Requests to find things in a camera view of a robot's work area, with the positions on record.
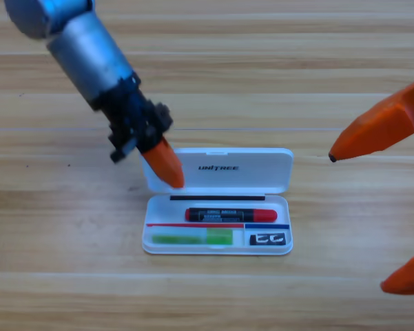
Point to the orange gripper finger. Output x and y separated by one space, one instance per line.
382 129
408 279

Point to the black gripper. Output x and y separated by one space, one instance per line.
134 120

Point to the white Unitree pencil case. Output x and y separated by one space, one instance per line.
227 181

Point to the black and red marker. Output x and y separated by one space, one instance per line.
265 215

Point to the black eraser with sleeve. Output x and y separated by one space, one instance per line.
253 239

